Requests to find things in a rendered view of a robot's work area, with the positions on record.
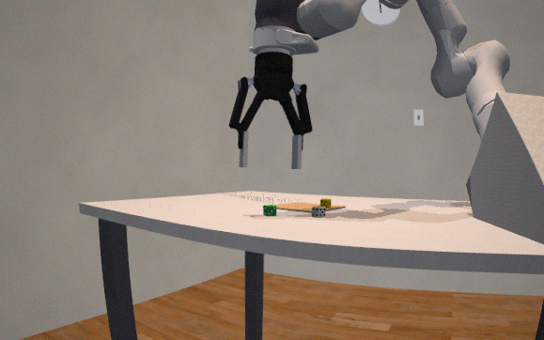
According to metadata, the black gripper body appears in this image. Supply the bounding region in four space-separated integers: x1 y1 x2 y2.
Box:
253 52 294 100

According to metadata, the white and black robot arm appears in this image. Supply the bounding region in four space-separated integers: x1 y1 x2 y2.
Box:
250 0 510 141

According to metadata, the grey die with black pips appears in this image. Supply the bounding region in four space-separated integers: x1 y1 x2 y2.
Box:
312 206 326 218

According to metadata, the green die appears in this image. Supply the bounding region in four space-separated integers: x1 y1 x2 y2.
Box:
263 205 276 216

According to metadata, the orange mat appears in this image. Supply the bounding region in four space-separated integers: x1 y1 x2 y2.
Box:
275 202 346 213

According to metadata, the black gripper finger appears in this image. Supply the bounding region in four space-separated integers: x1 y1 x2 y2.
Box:
279 82 312 169
229 77 273 167

